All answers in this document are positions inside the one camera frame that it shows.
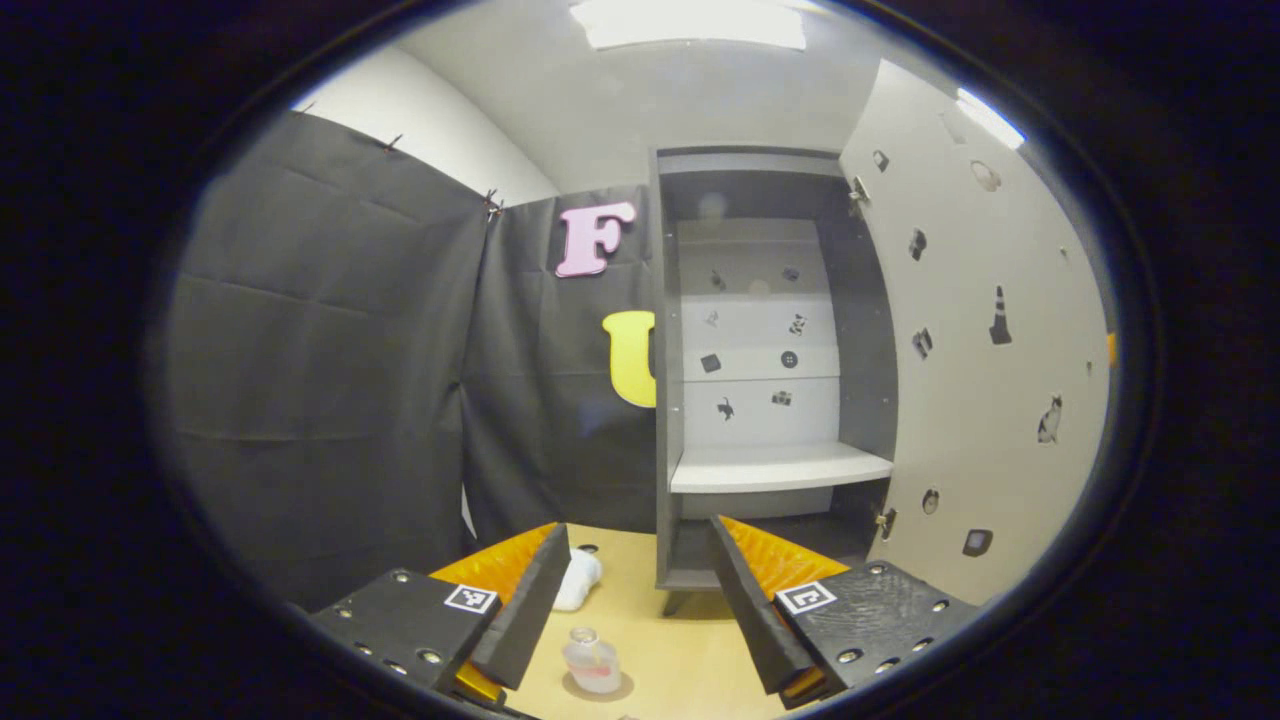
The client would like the white soft toy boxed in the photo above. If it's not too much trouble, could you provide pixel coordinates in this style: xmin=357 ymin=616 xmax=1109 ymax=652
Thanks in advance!
xmin=552 ymin=548 xmax=604 ymax=613

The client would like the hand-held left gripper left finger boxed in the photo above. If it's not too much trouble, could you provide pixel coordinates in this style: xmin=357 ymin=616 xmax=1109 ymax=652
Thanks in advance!
xmin=308 ymin=522 xmax=573 ymax=713

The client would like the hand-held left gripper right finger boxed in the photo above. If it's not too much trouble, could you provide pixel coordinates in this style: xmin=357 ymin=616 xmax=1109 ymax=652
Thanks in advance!
xmin=710 ymin=515 xmax=983 ymax=711

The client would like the narrow ceiling light panel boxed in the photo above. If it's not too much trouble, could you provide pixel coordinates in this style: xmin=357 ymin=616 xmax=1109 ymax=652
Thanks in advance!
xmin=955 ymin=87 xmax=1029 ymax=151

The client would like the white cabinet shelf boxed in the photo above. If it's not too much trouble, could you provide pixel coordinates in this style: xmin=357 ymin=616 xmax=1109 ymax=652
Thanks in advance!
xmin=670 ymin=442 xmax=895 ymax=495

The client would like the pale grey cabinet door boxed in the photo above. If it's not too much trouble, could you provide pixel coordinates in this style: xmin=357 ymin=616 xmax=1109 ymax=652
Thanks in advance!
xmin=838 ymin=58 xmax=1116 ymax=606

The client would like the clear bottle with pink label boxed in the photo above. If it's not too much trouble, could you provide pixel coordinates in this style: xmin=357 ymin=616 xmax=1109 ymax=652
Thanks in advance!
xmin=563 ymin=627 xmax=622 ymax=695

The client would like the black backdrop cloth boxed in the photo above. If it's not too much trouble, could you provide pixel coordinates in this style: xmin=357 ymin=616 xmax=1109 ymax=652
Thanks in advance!
xmin=165 ymin=108 xmax=661 ymax=611

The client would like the dark grey cabinet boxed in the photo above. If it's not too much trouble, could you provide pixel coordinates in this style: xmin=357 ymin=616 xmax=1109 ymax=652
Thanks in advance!
xmin=648 ymin=145 xmax=901 ymax=616

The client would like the round brown coaster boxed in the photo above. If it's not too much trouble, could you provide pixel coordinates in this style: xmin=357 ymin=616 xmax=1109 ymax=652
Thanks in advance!
xmin=560 ymin=668 xmax=635 ymax=703

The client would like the wide ceiling light panel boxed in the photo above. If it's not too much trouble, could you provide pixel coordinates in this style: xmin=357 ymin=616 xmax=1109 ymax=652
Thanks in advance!
xmin=570 ymin=0 xmax=807 ymax=51

